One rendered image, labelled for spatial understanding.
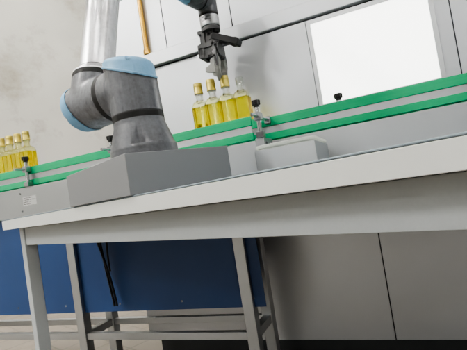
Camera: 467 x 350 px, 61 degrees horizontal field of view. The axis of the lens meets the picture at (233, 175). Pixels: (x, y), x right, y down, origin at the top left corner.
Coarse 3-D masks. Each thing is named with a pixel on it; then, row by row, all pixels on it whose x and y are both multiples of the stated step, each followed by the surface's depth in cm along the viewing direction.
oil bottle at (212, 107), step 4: (208, 100) 149; (212, 100) 148; (216, 100) 148; (208, 104) 148; (212, 104) 148; (216, 104) 147; (208, 108) 148; (212, 108) 148; (216, 108) 147; (208, 112) 148; (212, 112) 148; (216, 112) 147; (208, 116) 148; (212, 116) 148; (216, 116) 147; (220, 116) 148; (208, 120) 149; (212, 120) 148; (216, 120) 147; (220, 120) 147; (208, 124) 149; (212, 124) 148
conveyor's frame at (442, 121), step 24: (384, 120) 123; (408, 120) 120; (432, 120) 118; (456, 120) 115; (240, 144) 131; (336, 144) 128; (360, 144) 125; (384, 144) 123; (240, 168) 131; (0, 192) 175; (24, 192) 169; (48, 192) 163; (0, 216) 175
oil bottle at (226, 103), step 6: (222, 96) 147; (228, 96) 146; (222, 102) 146; (228, 102) 146; (222, 108) 146; (228, 108) 146; (222, 114) 146; (228, 114) 146; (234, 114) 145; (222, 120) 147; (228, 120) 146
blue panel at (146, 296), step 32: (0, 224) 178; (0, 256) 178; (64, 256) 164; (96, 256) 157; (128, 256) 151; (160, 256) 146; (192, 256) 141; (224, 256) 136; (256, 256) 132; (0, 288) 178; (64, 288) 164; (96, 288) 158; (128, 288) 152; (160, 288) 146; (192, 288) 141; (224, 288) 136; (256, 288) 132
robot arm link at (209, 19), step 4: (204, 16) 147; (208, 16) 147; (212, 16) 147; (216, 16) 148; (200, 20) 149; (204, 20) 147; (208, 20) 147; (212, 20) 147; (216, 20) 148; (200, 24) 150; (204, 24) 147; (208, 24) 147; (216, 24) 148
